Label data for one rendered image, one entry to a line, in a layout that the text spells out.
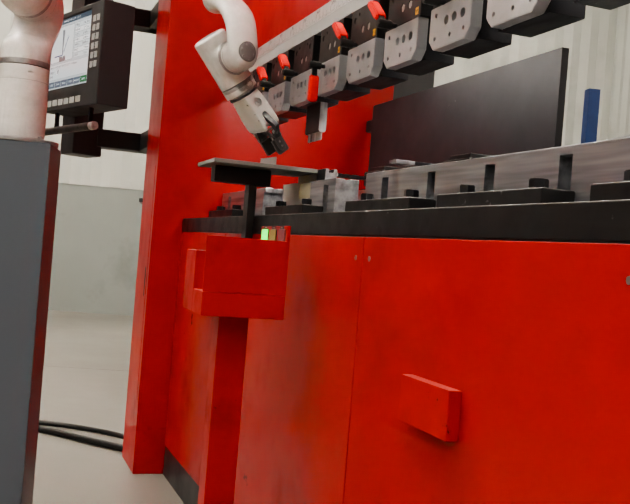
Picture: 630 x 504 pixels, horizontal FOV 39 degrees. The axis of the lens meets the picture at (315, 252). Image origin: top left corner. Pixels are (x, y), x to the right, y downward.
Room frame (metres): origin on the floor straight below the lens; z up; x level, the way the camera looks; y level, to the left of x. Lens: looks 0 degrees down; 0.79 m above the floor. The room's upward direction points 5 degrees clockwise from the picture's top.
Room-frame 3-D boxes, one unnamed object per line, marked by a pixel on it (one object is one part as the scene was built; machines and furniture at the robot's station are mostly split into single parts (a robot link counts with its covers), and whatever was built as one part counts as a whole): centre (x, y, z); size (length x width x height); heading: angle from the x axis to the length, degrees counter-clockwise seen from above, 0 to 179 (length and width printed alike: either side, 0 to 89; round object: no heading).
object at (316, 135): (2.31, 0.02, 1.13); 0.10 x 0.02 x 0.10; 20
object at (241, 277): (1.78, 0.16, 0.75); 0.20 x 0.16 x 0.18; 18
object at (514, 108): (2.71, -0.37, 1.12); 1.13 x 0.02 x 0.44; 20
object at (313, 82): (2.14, 0.03, 1.20); 0.04 x 0.02 x 0.10; 110
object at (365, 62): (1.96, -0.10, 1.26); 0.15 x 0.09 x 0.17; 20
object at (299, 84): (2.33, 0.04, 1.26); 0.15 x 0.09 x 0.17; 20
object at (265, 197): (2.83, 0.21, 0.92); 0.50 x 0.06 x 0.10; 20
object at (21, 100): (2.18, 0.74, 1.09); 0.19 x 0.19 x 0.18
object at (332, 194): (2.26, 0.01, 0.92); 0.39 x 0.06 x 0.10; 20
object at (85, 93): (3.26, 0.88, 1.42); 0.45 x 0.12 x 0.36; 39
